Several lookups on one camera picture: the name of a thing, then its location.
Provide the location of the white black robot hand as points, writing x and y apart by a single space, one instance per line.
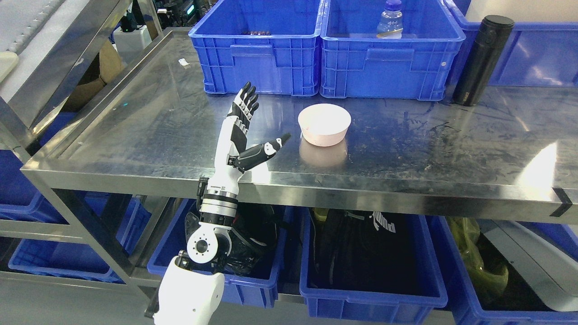
233 157

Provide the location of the pink plastic bowl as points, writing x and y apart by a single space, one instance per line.
324 124

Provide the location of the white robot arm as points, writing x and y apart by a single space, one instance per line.
188 297

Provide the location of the steel shelf rack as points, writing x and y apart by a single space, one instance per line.
52 50

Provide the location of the steel table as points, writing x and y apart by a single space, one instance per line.
120 170

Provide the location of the blue bin with black bag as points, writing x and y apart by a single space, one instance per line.
253 267

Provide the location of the blue crate with dark items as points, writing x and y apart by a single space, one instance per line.
273 44

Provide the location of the blue bin with puma bag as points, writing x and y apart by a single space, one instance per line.
382 268

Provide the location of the blue crate with bottle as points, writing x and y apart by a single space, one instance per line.
355 63

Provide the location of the clear plastic water bottle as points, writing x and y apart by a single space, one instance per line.
391 21

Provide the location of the blue bin with yellow bag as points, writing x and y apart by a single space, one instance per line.
507 273

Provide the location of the black thermos flask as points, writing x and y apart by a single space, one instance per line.
485 52

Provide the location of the blue crate far right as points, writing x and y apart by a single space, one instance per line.
542 50

